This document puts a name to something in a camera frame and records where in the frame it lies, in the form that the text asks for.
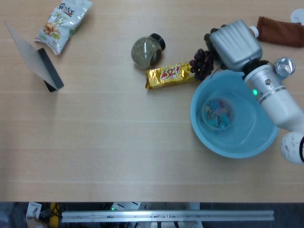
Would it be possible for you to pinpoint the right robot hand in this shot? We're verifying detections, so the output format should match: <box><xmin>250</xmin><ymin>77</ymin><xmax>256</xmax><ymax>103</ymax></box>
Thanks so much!
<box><xmin>203</xmin><ymin>19</ymin><xmax>263</xmax><ymax>72</ymax></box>

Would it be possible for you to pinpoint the dark purple grape bunch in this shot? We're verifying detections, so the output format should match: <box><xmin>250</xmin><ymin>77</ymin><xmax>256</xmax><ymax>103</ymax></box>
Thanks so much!
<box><xmin>189</xmin><ymin>48</ymin><xmax>216</xmax><ymax>81</ymax></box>

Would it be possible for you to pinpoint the blue green drink can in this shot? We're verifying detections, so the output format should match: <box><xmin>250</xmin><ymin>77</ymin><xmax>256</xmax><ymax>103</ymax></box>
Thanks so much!
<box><xmin>274</xmin><ymin>57</ymin><xmax>296</xmax><ymax>80</ymax></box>

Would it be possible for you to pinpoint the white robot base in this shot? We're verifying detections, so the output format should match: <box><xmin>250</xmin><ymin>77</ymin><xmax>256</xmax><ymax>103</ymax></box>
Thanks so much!
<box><xmin>111</xmin><ymin>201</ymin><xmax>143</xmax><ymax>211</ymax></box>

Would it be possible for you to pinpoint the blue plastic bowl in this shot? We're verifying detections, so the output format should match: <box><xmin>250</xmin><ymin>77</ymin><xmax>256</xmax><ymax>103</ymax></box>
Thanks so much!
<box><xmin>190</xmin><ymin>69</ymin><xmax>281</xmax><ymax>159</ymax></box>

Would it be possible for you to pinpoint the orange juice bottle white cap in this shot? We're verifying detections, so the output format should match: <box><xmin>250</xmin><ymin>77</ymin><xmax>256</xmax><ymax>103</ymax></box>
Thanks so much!
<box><xmin>248</xmin><ymin>25</ymin><xmax>259</xmax><ymax>38</ymax></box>

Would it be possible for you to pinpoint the brown cloth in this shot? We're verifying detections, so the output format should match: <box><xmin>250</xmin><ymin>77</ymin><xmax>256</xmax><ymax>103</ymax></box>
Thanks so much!
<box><xmin>256</xmin><ymin>16</ymin><xmax>304</xmax><ymax>48</ymax></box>

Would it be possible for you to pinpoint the white round disc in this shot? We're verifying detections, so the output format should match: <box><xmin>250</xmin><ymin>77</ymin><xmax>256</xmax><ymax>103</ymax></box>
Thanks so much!
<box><xmin>290</xmin><ymin>9</ymin><xmax>304</xmax><ymax>24</ymax></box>

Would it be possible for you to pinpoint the gold biscuit packet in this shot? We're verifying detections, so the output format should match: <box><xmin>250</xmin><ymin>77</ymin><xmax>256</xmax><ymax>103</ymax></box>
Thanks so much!
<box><xmin>145</xmin><ymin>61</ymin><xmax>200</xmax><ymax>90</ymax></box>

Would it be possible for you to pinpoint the round glass jar black lid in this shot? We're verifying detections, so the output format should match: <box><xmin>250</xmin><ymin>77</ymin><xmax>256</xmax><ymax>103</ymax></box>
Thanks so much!
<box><xmin>131</xmin><ymin>33</ymin><xmax>166</xmax><ymax>69</ymax></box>

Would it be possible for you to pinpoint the white green snack bag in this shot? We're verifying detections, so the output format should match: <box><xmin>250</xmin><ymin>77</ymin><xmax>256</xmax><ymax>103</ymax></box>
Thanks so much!
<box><xmin>34</xmin><ymin>0</ymin><xmax>93</xmax><ymax>56</ymax></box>

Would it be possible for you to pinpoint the black panel stand base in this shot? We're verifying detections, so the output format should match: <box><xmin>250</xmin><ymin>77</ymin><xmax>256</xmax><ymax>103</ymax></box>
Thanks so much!
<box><xmin>37</xmin><ymin>47</ymin><xmax>65</xmax><ymax>93</ymax></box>

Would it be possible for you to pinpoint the white card with dark figure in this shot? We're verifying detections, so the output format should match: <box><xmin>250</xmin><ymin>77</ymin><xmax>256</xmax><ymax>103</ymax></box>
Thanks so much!
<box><xmin>25</xmin><ymin>202</ymin><xmax>42</xmax><ymax>220</ymax></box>

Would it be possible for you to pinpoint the aluminium rail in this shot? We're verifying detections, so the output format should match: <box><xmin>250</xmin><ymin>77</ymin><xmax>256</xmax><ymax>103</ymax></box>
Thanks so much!
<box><xmin>61</xmin><ymin>209</ymin><xmax>275</xmax><ymax>223</ymax></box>

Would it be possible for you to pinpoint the yellow post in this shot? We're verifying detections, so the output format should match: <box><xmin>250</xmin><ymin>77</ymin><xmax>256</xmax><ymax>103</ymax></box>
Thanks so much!
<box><xmin>49</xmin><ymin>202</ymin><xmax>59</xmax><ymax>228</ymax></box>

